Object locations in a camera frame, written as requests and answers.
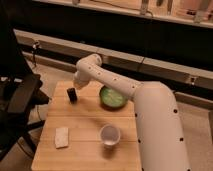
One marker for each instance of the clear plastic cup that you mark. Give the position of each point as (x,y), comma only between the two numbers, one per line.
(110,135)

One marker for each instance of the black office chair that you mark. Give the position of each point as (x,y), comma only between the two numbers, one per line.
(19,91)

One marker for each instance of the black eraser block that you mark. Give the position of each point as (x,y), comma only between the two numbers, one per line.
(72,95)

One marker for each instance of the green bowl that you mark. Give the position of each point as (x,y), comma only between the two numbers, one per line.
(111,98)

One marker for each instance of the wooden table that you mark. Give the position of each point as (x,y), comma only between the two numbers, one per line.
(84,119)

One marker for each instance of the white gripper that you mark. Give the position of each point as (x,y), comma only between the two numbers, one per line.
(80,80)

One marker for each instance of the white sponge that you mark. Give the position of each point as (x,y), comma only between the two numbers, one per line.
(61,137)

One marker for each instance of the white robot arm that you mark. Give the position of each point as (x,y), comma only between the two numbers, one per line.
(162,143)

